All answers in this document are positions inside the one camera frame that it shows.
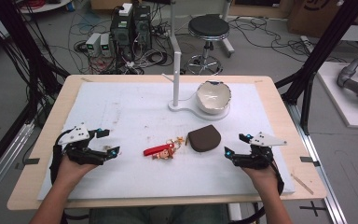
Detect light wooden table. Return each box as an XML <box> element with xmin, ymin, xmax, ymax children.
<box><xmin>7</xmin><ymin>74</ymin><xmax>328</xmax><ymax>212</ymax></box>

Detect black round stool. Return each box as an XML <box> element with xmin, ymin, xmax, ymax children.
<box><xmin>185</xmin><ymin>13</ymin><xmax>231</xmax><ymax>77</ymax></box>

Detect aluminium rail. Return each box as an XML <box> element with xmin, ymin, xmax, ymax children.
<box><xmin>284</xmin><ymin>102</ymin><xmax>349</xmax><ymax>224</ymax></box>
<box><xmin>0</xmin><ymin>120</ymin><xmax>35</xmax><ymax>208</ymax></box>

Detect grey power supply unit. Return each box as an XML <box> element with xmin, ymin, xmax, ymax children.
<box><xmin>85</xmin><ymin>32</ymin><xmax>103</xmax><ymax>58</ymax></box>
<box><xmin>100</xmin><ymin>33</ymin><xmax>113</xmax><ymax>58</ymax></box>

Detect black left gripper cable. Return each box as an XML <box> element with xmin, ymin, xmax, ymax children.
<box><xmin>48</xmin><ymin>130</ymin><xmax>74</xmax><ymax>185</ymax></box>

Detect round white table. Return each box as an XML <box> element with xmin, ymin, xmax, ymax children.
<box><xmin>18</xmin><ymin>0</ymin><xmax>73</xmax><ymax>15</ymax></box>

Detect white foam mat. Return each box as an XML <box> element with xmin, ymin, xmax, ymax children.
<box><xmin>36</xmin><ymin>80</ymin><xmax>296</xmax><ymax>201</ymax></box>

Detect bundle of black hanging cables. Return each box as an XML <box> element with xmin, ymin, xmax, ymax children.
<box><xmin>0</xmin><ymin>4</ymin><xmax>62</xmax><ymax>125</ymax></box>

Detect thin wooden stick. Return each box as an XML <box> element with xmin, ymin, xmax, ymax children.
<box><xmin>290</xmin><ymin>173</ymin><xmax>315</xmax><ymax>196</ymax></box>

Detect black tape cross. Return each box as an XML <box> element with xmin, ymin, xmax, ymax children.
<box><xmin>298</xmin><ymin>200</ymin><xmax>328</xmax><ymax>217</ymax></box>

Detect white platform board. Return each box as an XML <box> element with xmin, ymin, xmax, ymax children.
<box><xmin>316</xmin><ymin>61</ymin><xmax>358</xmax><ymax>131</ymax></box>

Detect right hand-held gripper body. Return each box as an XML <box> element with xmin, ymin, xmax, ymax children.
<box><xmin>232</xmin><ymin>131</ymin><xmax>288</xmax><ymax>171</ymax></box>

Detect tangle of floor cables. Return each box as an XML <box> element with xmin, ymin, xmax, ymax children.
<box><xmin>66</xmin><ymin>6</ymin><xmax>181</xmax><ymax>76</ymax></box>

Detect person's right hand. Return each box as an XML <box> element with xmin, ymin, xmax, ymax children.
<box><xmin>240</xmin><ymin>165</ymin><xmax>282</xmax><ymax>196</ymax></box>

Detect black metal frame strut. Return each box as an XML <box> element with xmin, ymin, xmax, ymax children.
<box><xmin>274</xmin><ymin>0</ymin><xmax>358</xmax><ymax>135</ymax></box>
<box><xmin>0</xmin><ymin>0</ymin><xmax>71</xmax><ymax>104</ymax></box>

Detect white power strip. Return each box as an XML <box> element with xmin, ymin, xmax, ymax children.
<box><xmin>300</xmin><ymin>35</ymin><xmax>317</xmax><ymax>53</ymax></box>

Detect person's legs in jeans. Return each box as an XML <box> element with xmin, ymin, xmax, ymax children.
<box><xmin>88</xmin><ymin>205</ymin><xmax>231</xmax><ymax>224</ymax></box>

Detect white ceramic bowl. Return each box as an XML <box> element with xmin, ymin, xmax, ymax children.
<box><xmin>195</xmin><ymin>79</ymin><xmax>233</xmax><ymax>116</ymax></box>

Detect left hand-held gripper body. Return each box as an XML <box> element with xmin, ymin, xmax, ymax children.
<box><xmin>57</xmin><ymin>123</ymin><xmax>108</xmax><ymax>166</ymax></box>

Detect large cardboard box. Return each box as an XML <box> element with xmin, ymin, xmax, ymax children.
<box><xmin>286</xmin><ymin>0</ymin><xmax>352</xmax><ymax>39</ymax></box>

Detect black computer tower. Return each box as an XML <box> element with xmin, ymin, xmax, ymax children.
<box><xmin>132</xmin><ymin>5</ymin><xmax>153</xmax><ymax>53</ymax></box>
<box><xmin>109</xmin><ymin>12</ymin><xmax>135</xmax><ymax>62</ymax></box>

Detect red cartoon figure keychain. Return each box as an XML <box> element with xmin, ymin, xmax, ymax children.
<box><xmin>143</xmin><ymin>135</ymin><xmax>189</xmax><ymax>161</ymax></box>

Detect white hook stand with base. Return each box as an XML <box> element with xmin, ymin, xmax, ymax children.
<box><xmin>161</xmin><ymin>50</ymin><xmax>231</xmax><ymax>122</ymax></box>

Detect brown coin pouch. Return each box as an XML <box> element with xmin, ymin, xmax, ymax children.
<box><xmin>186</xmin><ymin>124</ymin><xmax>223</xmax><ymax>153</ymax></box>

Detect white box device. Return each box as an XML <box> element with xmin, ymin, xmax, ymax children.
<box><xmin>117</xmin><ymin>2</ymin><xmax>134</xmax><ymax>18</ymax></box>

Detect black tape strip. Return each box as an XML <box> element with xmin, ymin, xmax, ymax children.
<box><xmin>299</xmin><ymin>156</ymin><xmax>322</xmax><ymax>168</ymax></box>
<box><xmin>14</xmin><ymin>157</ymin><xmax>41</xmax><ymax>171</ymax></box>

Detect person's left hand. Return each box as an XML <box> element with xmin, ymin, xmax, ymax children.
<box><xmin>55</xmin><ymin>153</ymin><xmax>99</xmax><ymax>189</ymax></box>

